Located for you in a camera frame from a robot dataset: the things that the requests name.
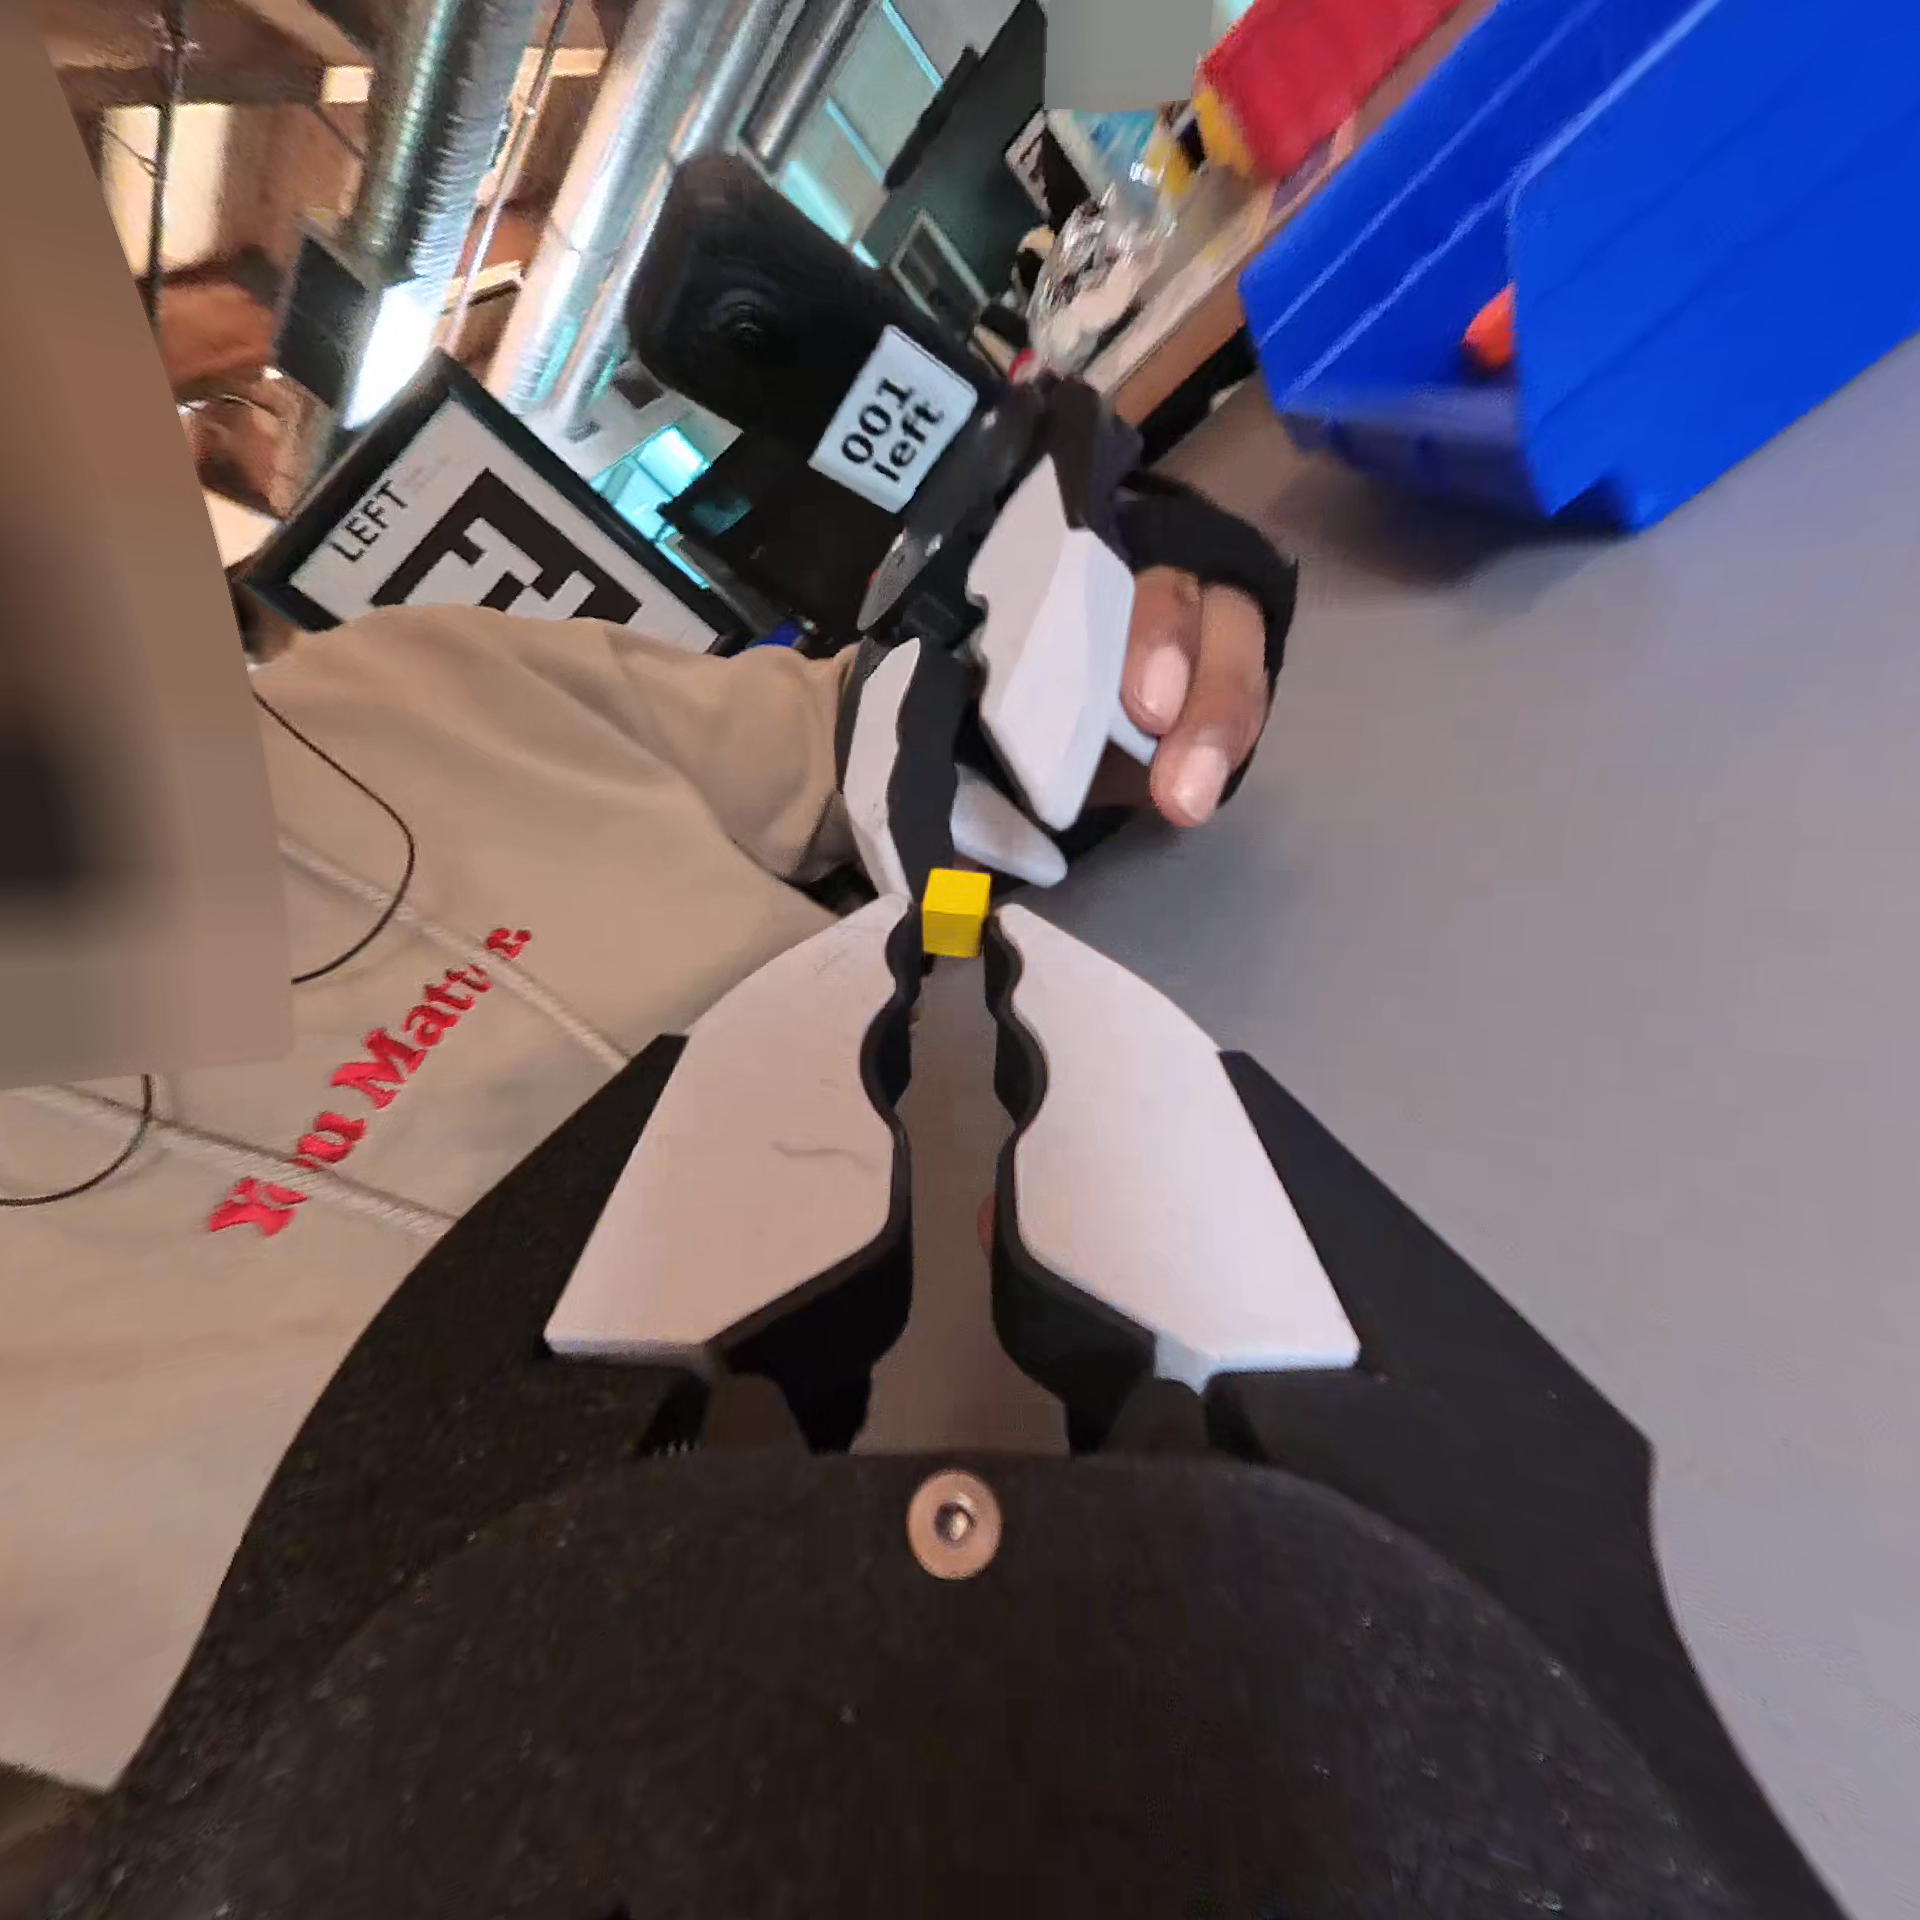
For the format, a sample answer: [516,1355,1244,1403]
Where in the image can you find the clear bag white pieces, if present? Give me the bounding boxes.
[1035,164,1203,370]

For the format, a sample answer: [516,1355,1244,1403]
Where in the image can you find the yellow bin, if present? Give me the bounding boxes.
[1155,90,1248,197]

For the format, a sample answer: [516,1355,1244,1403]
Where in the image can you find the person's left hand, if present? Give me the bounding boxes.
[1117,569,1279,829]

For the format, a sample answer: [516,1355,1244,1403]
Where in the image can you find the wooden table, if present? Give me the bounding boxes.
[1117,134,1353,429]

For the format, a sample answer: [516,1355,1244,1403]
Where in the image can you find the large red ribbed bin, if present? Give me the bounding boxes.
[1200,0,1473,173]

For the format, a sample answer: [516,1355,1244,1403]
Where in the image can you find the framed marker poster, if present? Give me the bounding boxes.
[232,351,752,654]

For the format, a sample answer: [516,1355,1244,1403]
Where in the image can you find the blue plastic bin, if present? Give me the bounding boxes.
[1236,0,1920,530]

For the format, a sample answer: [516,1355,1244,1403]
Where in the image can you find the black earphone cable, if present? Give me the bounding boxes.
[0,690,421,1209]

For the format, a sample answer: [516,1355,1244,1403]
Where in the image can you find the person's beige hoodie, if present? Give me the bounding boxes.
[0,839,843,1788]

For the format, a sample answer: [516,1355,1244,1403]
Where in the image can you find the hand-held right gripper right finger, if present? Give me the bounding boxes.
[987,903,1363,1393]

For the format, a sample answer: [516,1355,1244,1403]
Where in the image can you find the person's left forearm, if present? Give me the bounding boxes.
[254,606,859,902]

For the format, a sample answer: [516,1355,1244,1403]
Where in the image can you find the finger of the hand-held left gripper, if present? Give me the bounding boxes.
[952,454,1165,890]
[841,635,925,902]

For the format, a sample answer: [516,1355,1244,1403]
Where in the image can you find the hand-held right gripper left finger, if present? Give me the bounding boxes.
[546,899,915,1368]

